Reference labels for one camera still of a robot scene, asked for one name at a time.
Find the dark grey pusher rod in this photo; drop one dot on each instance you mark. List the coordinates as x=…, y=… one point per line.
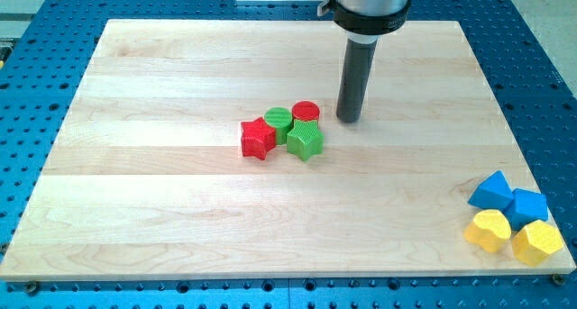
x=354, y=80

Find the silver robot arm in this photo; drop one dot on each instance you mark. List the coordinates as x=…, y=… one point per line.
x=364, y=22

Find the green star block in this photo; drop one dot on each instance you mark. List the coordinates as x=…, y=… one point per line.
x=305, y=139

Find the red star block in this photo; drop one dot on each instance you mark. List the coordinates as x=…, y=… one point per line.
x=257, y=138

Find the red cylinder block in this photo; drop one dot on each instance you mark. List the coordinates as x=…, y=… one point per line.
x=305, y=111

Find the green cylinder block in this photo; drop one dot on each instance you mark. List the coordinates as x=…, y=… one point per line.
x=281, y=120

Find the light wooden board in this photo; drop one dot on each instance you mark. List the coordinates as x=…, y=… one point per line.
x=146, y=179

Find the blue triangle block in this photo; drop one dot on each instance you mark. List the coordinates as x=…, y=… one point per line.
x=492, y=193

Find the yellow heart block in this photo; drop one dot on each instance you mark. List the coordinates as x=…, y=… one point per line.
x=488, y=229

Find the blue cube block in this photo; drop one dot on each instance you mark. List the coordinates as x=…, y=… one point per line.
x=526, y=207

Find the yellow hexagon block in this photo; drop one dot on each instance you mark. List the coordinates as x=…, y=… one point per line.
x=536, y=242

